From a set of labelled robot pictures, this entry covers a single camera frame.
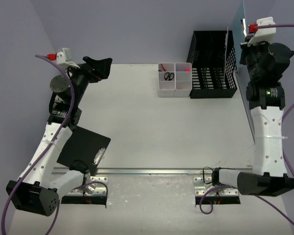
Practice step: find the black clipboard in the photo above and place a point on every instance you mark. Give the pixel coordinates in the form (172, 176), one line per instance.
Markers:
(82, 148)

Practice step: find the right white divided organizer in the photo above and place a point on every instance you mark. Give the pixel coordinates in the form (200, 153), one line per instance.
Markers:
(183, 80)

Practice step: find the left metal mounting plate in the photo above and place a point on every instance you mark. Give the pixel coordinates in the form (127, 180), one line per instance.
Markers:
(96, 187)

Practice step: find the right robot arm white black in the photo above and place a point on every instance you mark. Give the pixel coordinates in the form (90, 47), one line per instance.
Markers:
(266, 63)

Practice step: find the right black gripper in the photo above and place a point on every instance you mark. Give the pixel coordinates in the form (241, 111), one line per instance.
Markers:
(247, 51)

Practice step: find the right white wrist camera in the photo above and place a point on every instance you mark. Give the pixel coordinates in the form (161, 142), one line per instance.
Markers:
(263, 30)

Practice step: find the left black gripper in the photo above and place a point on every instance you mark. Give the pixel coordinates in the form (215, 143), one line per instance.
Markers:
(93, 72)

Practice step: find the left white divided organizer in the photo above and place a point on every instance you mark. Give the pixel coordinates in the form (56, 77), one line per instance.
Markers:
(166, 88)

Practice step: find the black handled scissors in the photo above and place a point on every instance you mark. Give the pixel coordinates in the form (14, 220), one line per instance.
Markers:
(169, 76)

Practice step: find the blue clipboard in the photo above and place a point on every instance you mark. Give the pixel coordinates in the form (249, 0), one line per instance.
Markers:
(239, 32)

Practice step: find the white clear clipboard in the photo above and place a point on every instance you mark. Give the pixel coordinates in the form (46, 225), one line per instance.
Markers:
(225, 53)

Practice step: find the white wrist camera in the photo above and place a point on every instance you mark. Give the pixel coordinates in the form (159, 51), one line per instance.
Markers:
(263, 30)
(63, 57)

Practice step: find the white divided organizer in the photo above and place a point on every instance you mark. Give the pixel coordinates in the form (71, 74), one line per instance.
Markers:
(166, 88)
(183, 80)

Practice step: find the black mesh file rack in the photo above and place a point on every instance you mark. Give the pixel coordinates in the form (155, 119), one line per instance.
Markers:
(206, 54)

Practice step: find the metal mounting plate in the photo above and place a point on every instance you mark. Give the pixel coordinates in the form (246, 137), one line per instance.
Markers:
(96, 187)
(201, 188)

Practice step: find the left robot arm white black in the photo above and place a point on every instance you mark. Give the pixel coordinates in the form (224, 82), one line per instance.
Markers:
(62, 167)

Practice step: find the aluminium rail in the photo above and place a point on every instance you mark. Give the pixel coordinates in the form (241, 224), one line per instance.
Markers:
(147, 171)

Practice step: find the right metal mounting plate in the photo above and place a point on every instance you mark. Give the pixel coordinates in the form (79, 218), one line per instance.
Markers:
(201, 188)

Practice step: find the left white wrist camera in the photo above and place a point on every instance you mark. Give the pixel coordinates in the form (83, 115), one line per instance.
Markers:
(63, 57)

